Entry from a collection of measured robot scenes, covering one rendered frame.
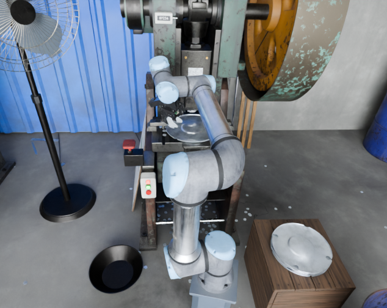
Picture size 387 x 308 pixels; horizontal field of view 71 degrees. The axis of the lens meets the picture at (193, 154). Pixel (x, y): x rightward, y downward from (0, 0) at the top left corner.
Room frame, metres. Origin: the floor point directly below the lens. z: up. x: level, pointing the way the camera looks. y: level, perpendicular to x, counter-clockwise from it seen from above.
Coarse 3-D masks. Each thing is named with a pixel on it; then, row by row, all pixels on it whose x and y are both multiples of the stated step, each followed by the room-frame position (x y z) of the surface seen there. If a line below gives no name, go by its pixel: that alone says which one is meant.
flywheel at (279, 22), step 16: (256, 0) 1.72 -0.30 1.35; (272, 0) 1.38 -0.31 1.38; (288, 0) 1.33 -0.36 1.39; (272, 16) 1.36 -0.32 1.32; (288, 16) 1.26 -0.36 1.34; (256, 32) 1.63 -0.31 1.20; (272, 32) 1.40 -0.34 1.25; (288, 32) 1.23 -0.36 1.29; (256, 48) 1.59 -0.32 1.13; (272, 48) 1.41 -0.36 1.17; (256, 64) 1.53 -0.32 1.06; (272, 64) 1.32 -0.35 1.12; (256, 80) 1.39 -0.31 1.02; (272, 80) 1.19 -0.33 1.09
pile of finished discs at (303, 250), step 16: (288, 224) 0.99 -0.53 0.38; (272, 240) 0.88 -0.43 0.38; (288, 240) 0.89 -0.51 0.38; (304, 240) 0.89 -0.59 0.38; (320, 240) 0.90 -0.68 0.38; (288, 256) 0.79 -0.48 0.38; (304, 256) 0.80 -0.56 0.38; (320, 256) 0.80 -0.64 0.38; (304, 272) 0.71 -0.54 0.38; (320, 272) 0.72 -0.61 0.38
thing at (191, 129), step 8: (184, 120) 1.34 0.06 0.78; (192, 120) 1.34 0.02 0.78; (200, 120) 1.34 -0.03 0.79; (168, 128) 1.25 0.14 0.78; (176, 128) 1.25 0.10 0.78; (184, 128) 1.24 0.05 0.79; (192, 128) 1.24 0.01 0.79; (200, 128) 1.24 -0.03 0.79; (176, 136) 1.17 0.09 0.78; (184, 136) 1.17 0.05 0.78; (192, 136) 1.17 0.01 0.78; (200, 136) 1.18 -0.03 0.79
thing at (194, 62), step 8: (184, 48) 1.33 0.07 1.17; (192, 48) 1.34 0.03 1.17; (200, 48) 1.35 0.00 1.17; (208, 48) 1.36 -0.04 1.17; (184, 56) 1.30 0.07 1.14; (192, 56) 1.30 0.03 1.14; (200, 56) 1.31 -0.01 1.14; (208, 56) 1.31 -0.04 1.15; (184, 64) 1.30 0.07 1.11; (192, 64) 1.30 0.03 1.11; (200, 64) 1.31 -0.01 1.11; (208, 64) 1.31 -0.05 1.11; (184, 72) 1.30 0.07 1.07; (192, 72) 1.30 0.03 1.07; (200, 72) 1.31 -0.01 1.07; (208, 72) 1.31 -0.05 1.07; (184, 104) 1.27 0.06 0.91; (192, 104) 1.27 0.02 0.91
